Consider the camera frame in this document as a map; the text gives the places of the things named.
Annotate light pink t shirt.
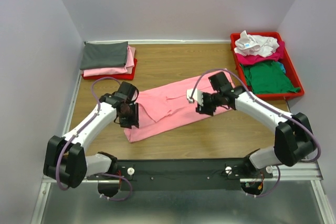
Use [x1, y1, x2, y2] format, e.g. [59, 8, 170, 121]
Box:
[123, 68, 237, 144]

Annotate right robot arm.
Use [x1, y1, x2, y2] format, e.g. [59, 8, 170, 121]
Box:
[186, 70, 320, 176]

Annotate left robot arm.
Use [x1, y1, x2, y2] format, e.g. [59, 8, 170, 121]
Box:
[43, 82, 139, 190]

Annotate folded red t shirt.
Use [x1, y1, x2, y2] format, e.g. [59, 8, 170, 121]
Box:
[81, 59, 138, 80]

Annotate folded pink t shirt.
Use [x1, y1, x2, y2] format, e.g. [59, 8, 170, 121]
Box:
[82, 46, 136, 77]

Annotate magenta t shirt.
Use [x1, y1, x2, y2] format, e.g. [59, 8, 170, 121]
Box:
[235, 41, 285, 66]

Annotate green t shirt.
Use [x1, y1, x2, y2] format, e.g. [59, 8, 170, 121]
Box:
[240, 61, 301, 94]

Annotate white t shirt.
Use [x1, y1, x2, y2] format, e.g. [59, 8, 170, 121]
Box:
[234, 30, 280, 58]

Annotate folded grey t shirt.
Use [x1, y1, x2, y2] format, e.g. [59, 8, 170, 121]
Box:
[80, 41, 128, 70]

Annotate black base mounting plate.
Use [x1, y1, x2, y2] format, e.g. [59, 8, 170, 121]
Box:
[86, 158, 274, 192]

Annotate blue t shirt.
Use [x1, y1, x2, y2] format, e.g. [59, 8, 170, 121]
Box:
[277, 62, 286, 73]

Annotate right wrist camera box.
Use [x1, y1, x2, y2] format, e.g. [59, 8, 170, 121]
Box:
[186, 89, 204, 106]

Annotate aluminium frame rail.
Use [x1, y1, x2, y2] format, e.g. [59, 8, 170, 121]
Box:
[31, 39, 336, 224]

